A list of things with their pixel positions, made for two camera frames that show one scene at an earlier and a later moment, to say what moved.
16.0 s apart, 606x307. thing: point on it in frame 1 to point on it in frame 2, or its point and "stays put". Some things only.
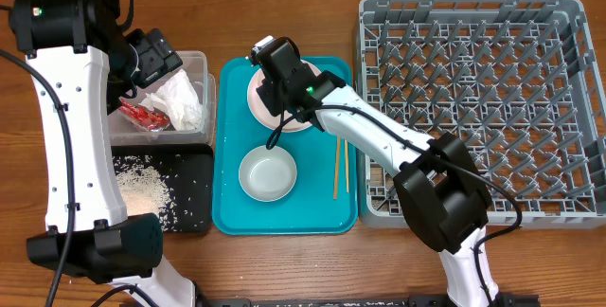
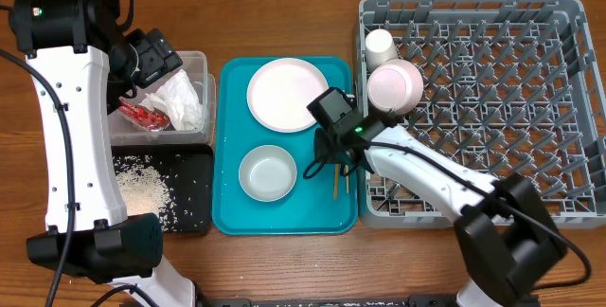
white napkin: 177,98 stays put
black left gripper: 160,58 stays put
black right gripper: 269,88 to 323,150
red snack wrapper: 149,119 stays put
